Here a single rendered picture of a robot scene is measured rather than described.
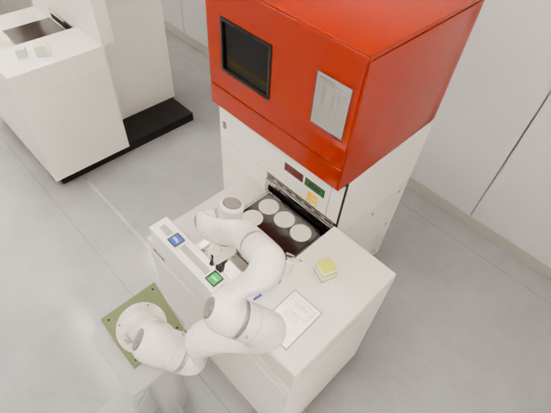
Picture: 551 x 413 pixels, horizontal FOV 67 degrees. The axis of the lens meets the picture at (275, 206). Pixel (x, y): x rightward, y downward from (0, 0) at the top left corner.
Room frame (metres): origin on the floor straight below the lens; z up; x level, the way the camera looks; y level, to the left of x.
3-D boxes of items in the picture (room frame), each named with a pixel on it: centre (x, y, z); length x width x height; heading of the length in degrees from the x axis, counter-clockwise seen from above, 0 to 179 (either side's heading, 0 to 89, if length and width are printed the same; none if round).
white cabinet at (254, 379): (1.05, 0.03, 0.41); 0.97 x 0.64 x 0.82; 48
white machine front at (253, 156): (1.47, 0.02, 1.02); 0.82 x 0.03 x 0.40; 48
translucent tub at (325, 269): (0.93, -0.23, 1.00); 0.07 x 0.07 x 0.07; 28
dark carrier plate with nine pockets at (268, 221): (1.18, 0.02, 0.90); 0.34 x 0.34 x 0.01; 48
